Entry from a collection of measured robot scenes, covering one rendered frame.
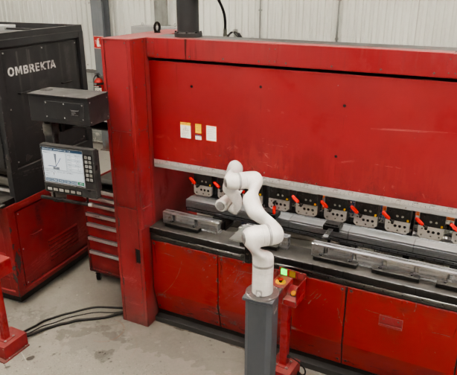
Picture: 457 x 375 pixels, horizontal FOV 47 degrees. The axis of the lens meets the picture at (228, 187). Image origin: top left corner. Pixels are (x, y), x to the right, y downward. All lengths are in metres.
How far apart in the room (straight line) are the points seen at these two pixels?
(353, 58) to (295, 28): 4.49
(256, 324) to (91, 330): 1.87
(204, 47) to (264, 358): 2.01
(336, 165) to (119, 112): 1.57
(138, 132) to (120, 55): 0.55
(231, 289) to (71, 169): 1.45
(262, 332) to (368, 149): 1.28
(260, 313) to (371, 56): 1.60
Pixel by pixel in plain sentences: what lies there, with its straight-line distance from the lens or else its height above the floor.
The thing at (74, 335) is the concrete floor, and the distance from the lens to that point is 4.60.
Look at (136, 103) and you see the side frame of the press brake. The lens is 3.83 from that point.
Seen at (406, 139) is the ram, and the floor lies 1.78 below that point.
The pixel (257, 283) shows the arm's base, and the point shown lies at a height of 1.09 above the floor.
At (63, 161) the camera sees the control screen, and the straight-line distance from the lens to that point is 3.87.
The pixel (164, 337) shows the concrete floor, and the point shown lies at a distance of 4.44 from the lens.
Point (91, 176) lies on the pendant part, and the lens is 3.76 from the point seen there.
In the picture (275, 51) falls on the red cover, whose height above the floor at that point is 2.25.
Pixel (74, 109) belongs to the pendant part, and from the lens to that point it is 3.72.
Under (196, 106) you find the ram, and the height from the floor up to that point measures 1.85.
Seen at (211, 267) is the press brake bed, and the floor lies 0.65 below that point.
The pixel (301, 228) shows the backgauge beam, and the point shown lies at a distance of 4.02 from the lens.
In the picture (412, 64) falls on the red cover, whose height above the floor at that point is 2.23.
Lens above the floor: 2.65
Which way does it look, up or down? 21 degrees down
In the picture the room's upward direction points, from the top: straight up
